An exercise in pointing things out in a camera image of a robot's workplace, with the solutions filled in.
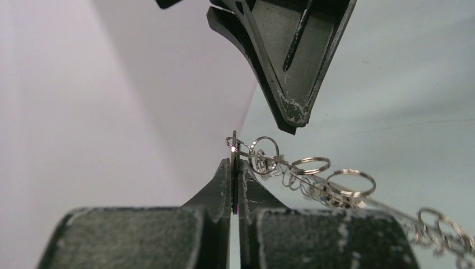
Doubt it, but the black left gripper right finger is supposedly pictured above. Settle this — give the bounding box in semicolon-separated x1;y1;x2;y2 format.
238;160;420;268

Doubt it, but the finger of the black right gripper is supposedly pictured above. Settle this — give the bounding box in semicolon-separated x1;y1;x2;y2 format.
207;6;296;135
222;1;356;127

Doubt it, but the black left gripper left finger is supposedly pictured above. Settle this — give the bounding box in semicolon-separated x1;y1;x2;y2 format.
38;159;231;268

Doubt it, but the key with black tag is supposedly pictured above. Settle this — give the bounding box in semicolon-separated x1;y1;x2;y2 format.
226;131;251;215

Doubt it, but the large metal key ring disc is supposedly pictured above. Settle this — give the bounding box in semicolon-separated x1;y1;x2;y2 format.
242;136;474;268

